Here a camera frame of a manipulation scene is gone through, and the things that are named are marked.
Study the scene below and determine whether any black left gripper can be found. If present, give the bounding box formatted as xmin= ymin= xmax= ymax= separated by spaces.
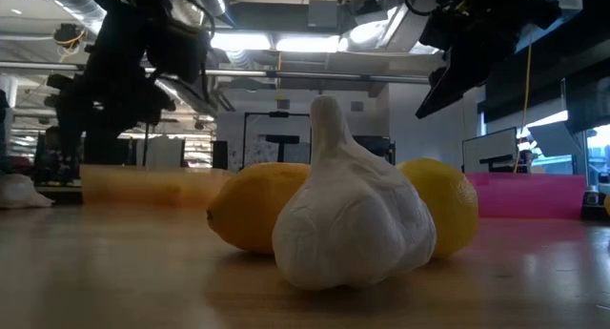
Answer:
xmin=145 ymin=11 xmax=214 ymax=86

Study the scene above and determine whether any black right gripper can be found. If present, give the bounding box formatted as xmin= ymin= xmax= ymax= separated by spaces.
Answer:
xmin=414 ymin=0 xmax=520 ymax=120

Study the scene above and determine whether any orange plastic bin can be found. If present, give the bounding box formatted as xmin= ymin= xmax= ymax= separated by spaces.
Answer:
xmin=78 ymin=163 xmax=235 ymax=210

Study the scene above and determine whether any large white garlic bulb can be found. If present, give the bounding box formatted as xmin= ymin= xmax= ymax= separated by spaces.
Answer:
xmin=272 ymin=93 xmax=437 ymax=292

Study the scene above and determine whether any ceiling light panel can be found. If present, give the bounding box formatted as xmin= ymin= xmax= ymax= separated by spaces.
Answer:
xmin=209 ymin=31 xmax=273 ymax=52
xmin=274 ymin=34 xmax=342 ymax=54

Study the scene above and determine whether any grey monitor panel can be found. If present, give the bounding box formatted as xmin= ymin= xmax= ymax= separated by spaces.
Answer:
xmin=460 ymin=126 xmax=519 ymax=175

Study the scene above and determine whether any black equipment box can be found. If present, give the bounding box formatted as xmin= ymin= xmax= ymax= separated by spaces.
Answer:
xmin=353 ymin=134 xmax=397 ymax=167

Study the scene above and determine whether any bright angled ceiling light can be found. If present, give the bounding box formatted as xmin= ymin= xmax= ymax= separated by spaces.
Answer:
xmin=340 ymin=4 xmax=433 ymax=56

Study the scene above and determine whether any white covered object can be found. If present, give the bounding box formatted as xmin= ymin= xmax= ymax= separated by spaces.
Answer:
xmin=142 ymin=134 xmax=186 ymax=168

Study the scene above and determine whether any black window blind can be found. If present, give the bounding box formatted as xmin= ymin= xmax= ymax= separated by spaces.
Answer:
xmin=478 ymin=11 xmax=610 ymax=126

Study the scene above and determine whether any black speaker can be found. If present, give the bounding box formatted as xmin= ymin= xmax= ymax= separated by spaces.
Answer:
xmin=212 ymin=139 xmax=230 ymax=170

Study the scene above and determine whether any tilted grey monitor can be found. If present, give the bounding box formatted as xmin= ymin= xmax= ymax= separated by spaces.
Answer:
xmin=526 ymin=120 xmax=583 ymax=159

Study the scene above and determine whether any pink plastic bin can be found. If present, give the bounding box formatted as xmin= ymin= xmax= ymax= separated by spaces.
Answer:
xmin=464 ymin=172 xmax=588 ymax=221

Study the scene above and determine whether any grey ceiling pipe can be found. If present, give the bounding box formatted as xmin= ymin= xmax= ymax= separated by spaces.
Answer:
xmin=0 ymin=60 xmax=430 ymax=86

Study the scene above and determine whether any grey ceiling box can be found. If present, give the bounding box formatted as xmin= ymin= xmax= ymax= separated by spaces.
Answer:
xmin=307 ymin=0 xmax=340 ymax=30

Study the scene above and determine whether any small white device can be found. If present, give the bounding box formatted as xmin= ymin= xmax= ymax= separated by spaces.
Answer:
xmin=581 ymin=184 xmax=603 ymax=220

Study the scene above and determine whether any yellow hanging cable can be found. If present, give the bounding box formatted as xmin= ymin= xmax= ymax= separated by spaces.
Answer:
xmin=512 ymin=37 xmax=534 ymax=174

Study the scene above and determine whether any yellow cable tag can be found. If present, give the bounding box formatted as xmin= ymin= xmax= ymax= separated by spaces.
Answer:
xmin=442 ymin=0 xmax=471 ymax=16

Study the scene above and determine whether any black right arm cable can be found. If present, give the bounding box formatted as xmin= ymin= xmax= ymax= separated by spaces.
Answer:
xmin=402 ymin=0 xmax=435 ymax=18

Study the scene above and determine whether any hanging black cord reel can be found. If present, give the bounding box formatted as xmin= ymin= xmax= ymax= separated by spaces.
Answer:
xmin=51 ymin=22 xmax=87 ymax=51

